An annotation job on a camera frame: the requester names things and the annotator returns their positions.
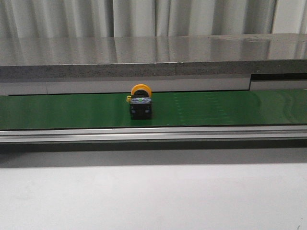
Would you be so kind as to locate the aluminium conveyor side rail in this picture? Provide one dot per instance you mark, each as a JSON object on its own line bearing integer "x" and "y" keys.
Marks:
{"x": 146, "y": 134}

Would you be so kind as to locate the grey stone back table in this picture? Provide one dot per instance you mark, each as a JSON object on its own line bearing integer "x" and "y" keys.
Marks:
{"x": 166, "y": 64}

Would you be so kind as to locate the yellow push button switch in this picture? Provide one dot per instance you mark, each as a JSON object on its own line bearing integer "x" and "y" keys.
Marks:
{"x": 140, "y": 101}

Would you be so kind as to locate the white pleated curtain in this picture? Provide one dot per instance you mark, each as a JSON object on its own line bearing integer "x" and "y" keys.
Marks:
{"x": 124, "y": 18}

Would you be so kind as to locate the green conveyor belt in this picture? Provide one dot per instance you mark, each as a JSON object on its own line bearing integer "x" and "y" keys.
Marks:
{"x": 170, "y": 109}

